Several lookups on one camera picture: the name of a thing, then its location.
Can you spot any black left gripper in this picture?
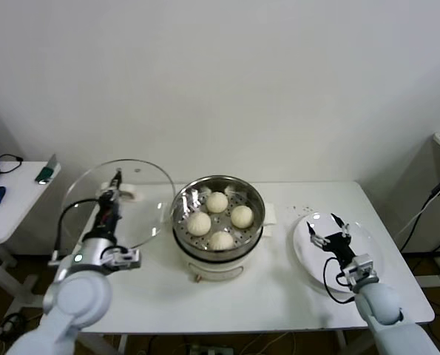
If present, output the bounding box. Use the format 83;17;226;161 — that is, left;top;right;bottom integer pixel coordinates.
93;169;124;237

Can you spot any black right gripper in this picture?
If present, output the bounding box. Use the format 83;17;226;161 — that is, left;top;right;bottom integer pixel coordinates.
306;213;357;267

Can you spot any round glass pot lid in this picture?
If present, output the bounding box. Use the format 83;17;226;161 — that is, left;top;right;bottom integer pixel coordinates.
62;158;176;254

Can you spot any white steamed baozi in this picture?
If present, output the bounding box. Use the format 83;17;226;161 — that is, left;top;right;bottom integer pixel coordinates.
206;192;229;214
207;231;235;251
229;206;254;229
187;212;211;237

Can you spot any perforated steel steamer basket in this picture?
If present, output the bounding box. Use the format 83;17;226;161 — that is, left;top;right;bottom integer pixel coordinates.
160;175;279;260

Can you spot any white round plate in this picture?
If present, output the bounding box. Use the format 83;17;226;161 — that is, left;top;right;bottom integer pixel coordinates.
291;212;386;295

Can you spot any white side table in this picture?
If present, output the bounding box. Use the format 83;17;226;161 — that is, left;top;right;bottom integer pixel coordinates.
0;161;62;297

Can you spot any white electric cooker base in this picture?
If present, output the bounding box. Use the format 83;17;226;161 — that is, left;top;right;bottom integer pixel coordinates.
173;225;274;284

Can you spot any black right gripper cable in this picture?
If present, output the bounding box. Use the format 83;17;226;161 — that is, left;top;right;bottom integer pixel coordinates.
322;257;356;305

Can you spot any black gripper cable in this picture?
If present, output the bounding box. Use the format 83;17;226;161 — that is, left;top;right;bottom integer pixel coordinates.
322;257;356;305
48;199;102;268

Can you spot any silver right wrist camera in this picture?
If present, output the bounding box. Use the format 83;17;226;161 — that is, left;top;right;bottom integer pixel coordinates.
339;253;378;289

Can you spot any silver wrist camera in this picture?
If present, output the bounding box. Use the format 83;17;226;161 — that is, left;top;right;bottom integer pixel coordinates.
103;247;142;273
339;253;378;289

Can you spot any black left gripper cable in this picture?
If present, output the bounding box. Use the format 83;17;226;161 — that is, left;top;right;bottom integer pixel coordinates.
48;199;102;268

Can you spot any green handled scraper tool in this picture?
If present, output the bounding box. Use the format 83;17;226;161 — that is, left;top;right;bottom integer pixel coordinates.
34;154;60;186

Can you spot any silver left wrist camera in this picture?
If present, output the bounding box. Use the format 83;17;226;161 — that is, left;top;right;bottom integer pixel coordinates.
103;247;142;273

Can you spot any white power cable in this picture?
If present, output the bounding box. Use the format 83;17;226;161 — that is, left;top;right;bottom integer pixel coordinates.
393;195;437;241

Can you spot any black laptop cable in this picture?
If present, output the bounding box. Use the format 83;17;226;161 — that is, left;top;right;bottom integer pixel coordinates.
0;154;24;175

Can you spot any black floor cable coil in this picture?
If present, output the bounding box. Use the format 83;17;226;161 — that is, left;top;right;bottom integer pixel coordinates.
0;312;32;343

